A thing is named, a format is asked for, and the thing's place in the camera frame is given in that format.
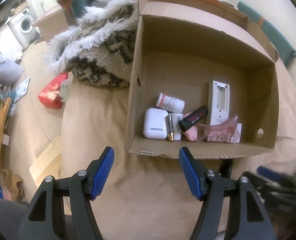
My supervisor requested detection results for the pink comb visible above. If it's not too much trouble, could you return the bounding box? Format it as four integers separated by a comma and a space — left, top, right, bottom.
197, 114, 238, 143

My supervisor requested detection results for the beige bed cover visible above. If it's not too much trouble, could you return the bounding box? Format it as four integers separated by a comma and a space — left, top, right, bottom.
60, 0, 296, 235

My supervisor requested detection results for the grey plastic bag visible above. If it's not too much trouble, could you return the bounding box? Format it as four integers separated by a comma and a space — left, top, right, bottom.
0, 55, 24, 87

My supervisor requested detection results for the small white box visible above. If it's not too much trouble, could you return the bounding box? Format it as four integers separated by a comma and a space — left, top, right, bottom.
169, 113, 183, 141

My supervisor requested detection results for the furry patterned blanket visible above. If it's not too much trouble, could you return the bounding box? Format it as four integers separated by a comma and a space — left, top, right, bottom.
45, 0, 140, 88

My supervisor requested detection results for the black lighter with label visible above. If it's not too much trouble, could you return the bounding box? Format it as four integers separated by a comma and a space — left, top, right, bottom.
178, 106, 208, 132

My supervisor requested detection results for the cardboard box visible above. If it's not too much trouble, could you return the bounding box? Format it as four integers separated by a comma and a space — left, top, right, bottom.
125, 0, 279, 159

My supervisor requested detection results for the white earbuds case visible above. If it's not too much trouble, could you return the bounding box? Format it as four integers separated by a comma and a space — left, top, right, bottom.
143, 108, 168, 140

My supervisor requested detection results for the white remote back cover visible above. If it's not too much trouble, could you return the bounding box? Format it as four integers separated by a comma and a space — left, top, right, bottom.
206, 80, 230, 126

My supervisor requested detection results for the red snack bag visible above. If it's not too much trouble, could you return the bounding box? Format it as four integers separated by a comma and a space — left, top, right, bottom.
38, 73, 68, 109

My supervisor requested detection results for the white square charger case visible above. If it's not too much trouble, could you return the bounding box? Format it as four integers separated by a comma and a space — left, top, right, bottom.
231, 123, 242, 144

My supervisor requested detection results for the pink pig figurine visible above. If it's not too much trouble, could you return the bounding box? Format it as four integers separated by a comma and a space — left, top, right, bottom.
183, 112, 198, 141

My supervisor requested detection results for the white pill bottle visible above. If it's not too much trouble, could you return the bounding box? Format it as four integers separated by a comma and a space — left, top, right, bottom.
155, 93, 185, 114

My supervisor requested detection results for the gold AA battery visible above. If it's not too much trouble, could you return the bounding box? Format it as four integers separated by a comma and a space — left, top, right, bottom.
165, 115, 174, 141

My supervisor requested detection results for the white washing machine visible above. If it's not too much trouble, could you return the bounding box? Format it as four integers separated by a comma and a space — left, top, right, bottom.
8, 8, 38, 50

